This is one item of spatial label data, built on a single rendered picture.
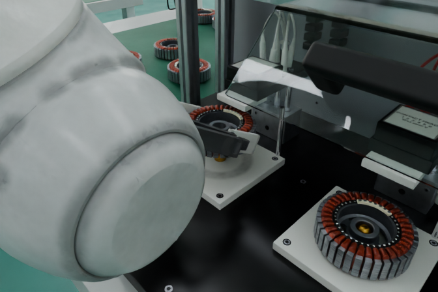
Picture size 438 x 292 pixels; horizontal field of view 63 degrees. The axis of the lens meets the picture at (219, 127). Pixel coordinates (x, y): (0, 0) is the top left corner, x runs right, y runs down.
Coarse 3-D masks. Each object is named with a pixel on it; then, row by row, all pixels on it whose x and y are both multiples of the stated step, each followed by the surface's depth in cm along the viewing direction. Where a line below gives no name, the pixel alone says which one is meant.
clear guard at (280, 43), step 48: (336, 0) 29; (384, 0) 29; (432, 0) 29; (288, 48) 26; (384, 48) 22; (432, 48) 21; (240, 96) 26; (288, 96) 24; (336, 96) 23; (336, 144) 22; (384, 144) 20; (432, 144) 19
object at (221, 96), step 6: (228, 66) 56; (234, 66) 55; (240, 66) 55; (228, 72) 56; (234, 72) 55; (228, 78) 57; (228, 84) 57; (222, 96) 56; (228, 96) 55; (228, 102) 55; (234, 102) 54; (240, 102) 54; (240, 108) 54; (246, 108) 53
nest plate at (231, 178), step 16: (208, 160) 58; (240, 160) 58; (256, 160) 58; (272, 160) 58; (208, 176) 54; (224, 176) 54; (240, 176) 54; (256, 176) 54; (208, 192) 51; (224, 192) 51; (240, 192) 52
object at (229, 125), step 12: (204, 108) 57; (216, 108) 58; (228, 108) 58; (204, 120) 57; (216, 120) 58; (228, 120) 58; (240, 120) 55; (252, 120) 55; (252, 132) 52; (216, 156) 51; (228, 156) 51
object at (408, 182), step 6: (366, 162) 41; (372, 162) 41; (372, 168) 41; (378, 168) 41; (384, 168) 40; (384, 174) 40; (390, 174) 40; (396, 174) 39; (402, 174) 39; (396, 180) 40; (402, 180) 39; (408, 180) 39; (414, 180) 38; (408, 186) 39; (414, 186) 38
